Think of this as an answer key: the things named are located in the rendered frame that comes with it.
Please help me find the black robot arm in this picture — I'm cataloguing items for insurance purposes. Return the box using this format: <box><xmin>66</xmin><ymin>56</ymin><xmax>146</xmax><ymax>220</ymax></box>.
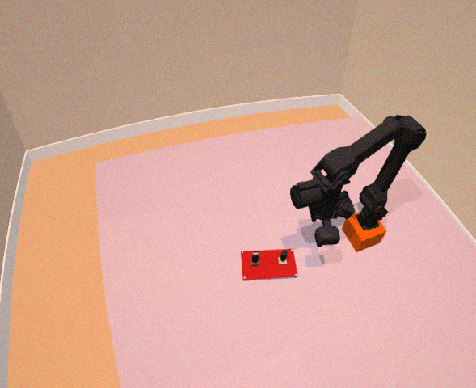
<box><xmin>290</xmin><ymin>114</ymin><xmax>427</xmax><ymax>230</ymax></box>

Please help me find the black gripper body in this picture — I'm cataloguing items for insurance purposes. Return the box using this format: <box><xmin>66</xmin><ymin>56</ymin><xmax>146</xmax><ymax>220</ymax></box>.
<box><xmin>311</xmin><ymin>201</ymin><xmax>340</xmax><ymax>245</ymax></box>

